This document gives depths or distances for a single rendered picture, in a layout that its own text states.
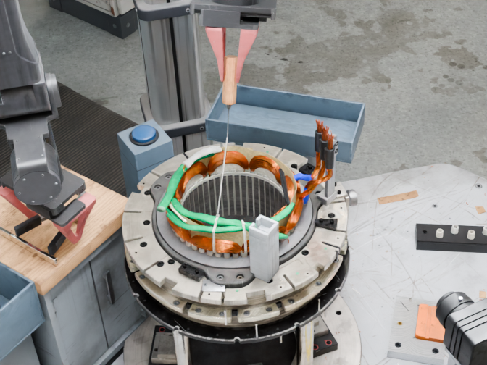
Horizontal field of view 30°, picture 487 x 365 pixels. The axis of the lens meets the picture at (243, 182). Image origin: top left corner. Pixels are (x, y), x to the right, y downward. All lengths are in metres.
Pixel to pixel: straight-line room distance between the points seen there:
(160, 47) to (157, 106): 0.13
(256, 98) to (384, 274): 0.39
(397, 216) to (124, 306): 0.56
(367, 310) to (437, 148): 1.61
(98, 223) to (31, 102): 0.28
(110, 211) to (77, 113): 1.97
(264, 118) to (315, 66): 1.92
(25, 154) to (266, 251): 0.32
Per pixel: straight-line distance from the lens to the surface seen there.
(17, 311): 1.29
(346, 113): 1.56
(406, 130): 3.20
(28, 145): 1.13
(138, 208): 1.32
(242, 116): 1.57
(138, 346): 1.52
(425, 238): 1.68
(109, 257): 1.40
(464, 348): 0.78
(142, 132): 1.53
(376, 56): 3.55
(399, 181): 1.82
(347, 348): 1.51
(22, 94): 1.13
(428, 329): 1.54
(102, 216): 1.36
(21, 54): 1.08
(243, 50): 1.10
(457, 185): 1.83
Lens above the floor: 1.99
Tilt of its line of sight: 42 degrees down
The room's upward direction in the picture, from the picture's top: 3 degrees counter-clockwise
